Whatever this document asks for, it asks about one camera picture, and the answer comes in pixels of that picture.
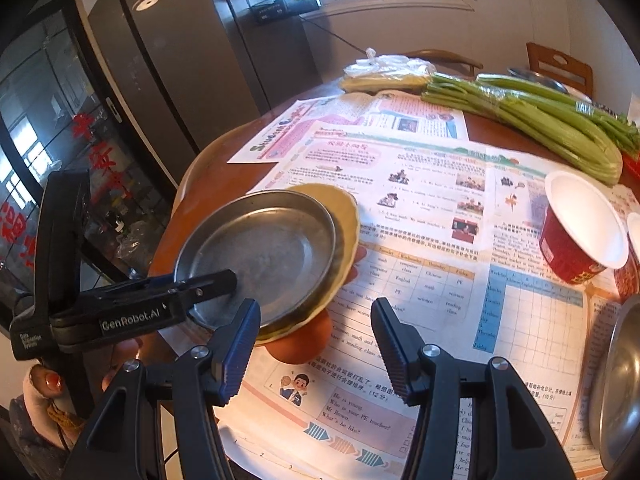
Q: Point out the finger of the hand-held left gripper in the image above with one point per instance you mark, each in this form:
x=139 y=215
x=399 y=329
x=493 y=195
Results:
x=210 y=287

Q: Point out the red paper bowl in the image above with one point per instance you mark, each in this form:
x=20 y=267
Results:
x=631 y=265
x=585 y=215

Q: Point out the thick celery bunch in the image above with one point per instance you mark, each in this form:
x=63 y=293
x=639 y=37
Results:
x=550 y=125

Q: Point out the yellow leaf-shaped plate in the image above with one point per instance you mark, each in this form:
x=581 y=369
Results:
x=345 y=220

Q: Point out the person's left hand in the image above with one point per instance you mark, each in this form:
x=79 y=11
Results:
x=47 y=380

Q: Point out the wooden chair with cutout back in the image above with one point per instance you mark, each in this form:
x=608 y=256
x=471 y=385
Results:
x=560 y=67

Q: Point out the thin leafy celery bunch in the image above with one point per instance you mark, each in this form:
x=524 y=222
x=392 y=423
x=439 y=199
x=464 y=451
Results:
x=590 y=102

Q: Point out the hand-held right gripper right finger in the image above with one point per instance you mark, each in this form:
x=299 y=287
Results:
x=394 y=355

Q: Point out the red tissue box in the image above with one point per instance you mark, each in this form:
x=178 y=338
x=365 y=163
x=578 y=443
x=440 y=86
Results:
x=632 y=165

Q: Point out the grey refrigerator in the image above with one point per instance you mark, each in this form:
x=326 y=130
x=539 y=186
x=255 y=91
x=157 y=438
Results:
x=190 y=85

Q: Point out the round white fridge magnet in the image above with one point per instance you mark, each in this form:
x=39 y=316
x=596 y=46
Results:
x=145 y=2

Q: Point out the large printed newspaper sheet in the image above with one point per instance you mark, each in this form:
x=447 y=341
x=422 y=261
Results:
x=500 y=285

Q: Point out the orange flower-shaped plate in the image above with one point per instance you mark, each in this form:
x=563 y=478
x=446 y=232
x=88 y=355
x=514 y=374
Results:
x=300 y=345

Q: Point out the pink-titled newspaper sheet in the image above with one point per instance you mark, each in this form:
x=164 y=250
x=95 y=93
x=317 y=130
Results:
x=350 y=120

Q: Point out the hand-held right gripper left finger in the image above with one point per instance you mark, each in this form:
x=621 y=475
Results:
x=241 y=345

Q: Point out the small steel bowl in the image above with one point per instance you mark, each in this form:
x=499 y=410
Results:
x=537 y=79

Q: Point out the shallow round steel plate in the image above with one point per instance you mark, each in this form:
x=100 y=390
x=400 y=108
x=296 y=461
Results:
x=270 y=250

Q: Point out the person's left forearm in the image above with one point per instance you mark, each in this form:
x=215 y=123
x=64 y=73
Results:
x=40 y=420

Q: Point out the plastic bag of yellow food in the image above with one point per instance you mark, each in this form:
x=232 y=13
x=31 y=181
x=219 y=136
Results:
x=385 y=72

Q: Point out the wooden chair with curved back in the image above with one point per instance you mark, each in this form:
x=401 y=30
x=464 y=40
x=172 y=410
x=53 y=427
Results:
x=445 y=60

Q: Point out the large steel bowl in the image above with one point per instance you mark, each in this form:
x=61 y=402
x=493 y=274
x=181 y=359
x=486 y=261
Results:
x=620 y=385

